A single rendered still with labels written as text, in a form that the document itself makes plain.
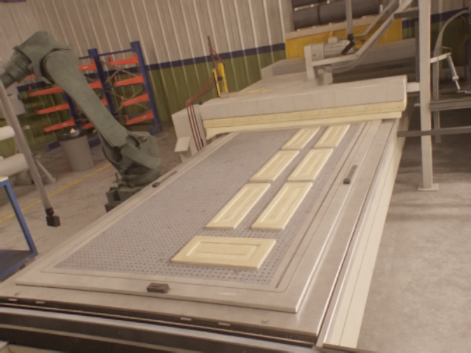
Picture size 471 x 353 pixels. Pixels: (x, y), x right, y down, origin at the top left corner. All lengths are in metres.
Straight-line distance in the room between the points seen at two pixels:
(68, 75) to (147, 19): 6.49
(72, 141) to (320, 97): 5.02
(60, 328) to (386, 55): 5.47
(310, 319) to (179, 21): 8.74
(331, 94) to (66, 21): 8.46
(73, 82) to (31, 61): 0.34
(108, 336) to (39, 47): 2.65
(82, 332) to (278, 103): 3.15
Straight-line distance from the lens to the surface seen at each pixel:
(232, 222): 2.56
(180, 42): 10.06
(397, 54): 6.61
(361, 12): 7.93
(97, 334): 2.26
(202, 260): 2.23
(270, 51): 9.15
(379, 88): 4.41
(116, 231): 2.93
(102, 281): 2.39
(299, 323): 1.79
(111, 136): 4.14
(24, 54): 4.15
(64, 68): 4.05
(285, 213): 2.57
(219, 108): 4.95
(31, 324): 2.55
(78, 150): 8.30
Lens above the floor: 1.97
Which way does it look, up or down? 20 degrees down
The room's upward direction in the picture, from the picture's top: 11 degrees counter-clockwise
